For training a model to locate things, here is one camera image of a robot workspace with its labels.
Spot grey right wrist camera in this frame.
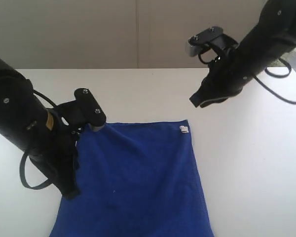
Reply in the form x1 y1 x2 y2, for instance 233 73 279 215
185 26 239 65

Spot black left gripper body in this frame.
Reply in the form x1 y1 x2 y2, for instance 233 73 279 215
27 123 80 188

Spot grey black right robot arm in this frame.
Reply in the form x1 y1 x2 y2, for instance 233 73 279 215
185 0 296 108

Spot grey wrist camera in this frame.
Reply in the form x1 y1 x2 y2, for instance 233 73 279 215
55 88 107 131
185 26 239 65

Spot blue microfiber towel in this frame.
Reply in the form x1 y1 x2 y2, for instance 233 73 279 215
50 120 214 237

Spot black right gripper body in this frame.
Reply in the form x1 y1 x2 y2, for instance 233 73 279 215
201 55 256 95

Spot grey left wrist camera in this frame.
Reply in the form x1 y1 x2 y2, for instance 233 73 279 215
55 88 107 131

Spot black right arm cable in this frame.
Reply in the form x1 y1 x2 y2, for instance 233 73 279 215
197 45 296 105

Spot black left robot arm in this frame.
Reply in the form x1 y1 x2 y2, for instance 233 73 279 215
0 59 80 199

